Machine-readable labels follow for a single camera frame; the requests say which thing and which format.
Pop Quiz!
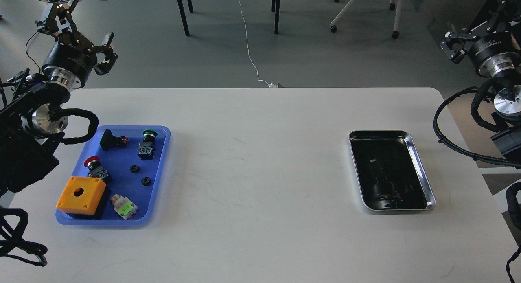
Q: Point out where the black table leg left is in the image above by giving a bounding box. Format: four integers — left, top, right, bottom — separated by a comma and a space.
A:
176, 0, 194, 37

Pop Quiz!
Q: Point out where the silver metal tray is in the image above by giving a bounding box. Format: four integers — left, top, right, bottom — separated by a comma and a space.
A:
349, 130, 437, 214

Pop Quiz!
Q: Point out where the white rolling chair base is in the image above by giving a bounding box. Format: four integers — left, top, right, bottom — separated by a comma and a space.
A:
330, 0, 403, 39

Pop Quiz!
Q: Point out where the black selector switch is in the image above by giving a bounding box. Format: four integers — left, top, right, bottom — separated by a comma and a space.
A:
99, 129, 128, 151

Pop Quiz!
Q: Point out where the black table leg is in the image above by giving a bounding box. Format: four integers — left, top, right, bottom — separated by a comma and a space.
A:
176, 0, 194, 37
271, 0, 280, 35

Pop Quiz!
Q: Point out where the blue plastic tray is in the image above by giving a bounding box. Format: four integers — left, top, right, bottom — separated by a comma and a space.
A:
55, 125, 171, 227

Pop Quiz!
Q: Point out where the green illuminated push button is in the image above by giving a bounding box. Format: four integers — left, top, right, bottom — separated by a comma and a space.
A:
110, 194, 138, 220

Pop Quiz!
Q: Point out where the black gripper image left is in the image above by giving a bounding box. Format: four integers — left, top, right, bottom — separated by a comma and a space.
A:
36, 0, 118, 88

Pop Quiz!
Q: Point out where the orange button enclosure box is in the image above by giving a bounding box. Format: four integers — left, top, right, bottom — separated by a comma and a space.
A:
56, 176, 110, 219

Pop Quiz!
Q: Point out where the black table leg right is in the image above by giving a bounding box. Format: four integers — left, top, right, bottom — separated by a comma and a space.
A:
271, 0, 280, 35

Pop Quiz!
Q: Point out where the green push button switch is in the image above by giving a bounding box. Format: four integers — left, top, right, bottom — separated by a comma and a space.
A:
137, 129, 158, 159

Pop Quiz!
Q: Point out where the small black gear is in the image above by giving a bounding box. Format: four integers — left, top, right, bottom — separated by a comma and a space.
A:
129, 164, 140, 173
141, 176, 151, 186

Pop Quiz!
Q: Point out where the white floor cable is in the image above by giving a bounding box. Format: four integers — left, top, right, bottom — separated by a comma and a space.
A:
234, 0, 279, 89

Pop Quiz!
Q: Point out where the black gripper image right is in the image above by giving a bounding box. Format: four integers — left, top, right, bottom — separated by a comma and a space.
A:
440, 0, 521, 78

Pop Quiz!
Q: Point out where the red emergency push button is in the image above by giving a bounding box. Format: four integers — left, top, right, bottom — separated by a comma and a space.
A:
84, 156, 112, 184

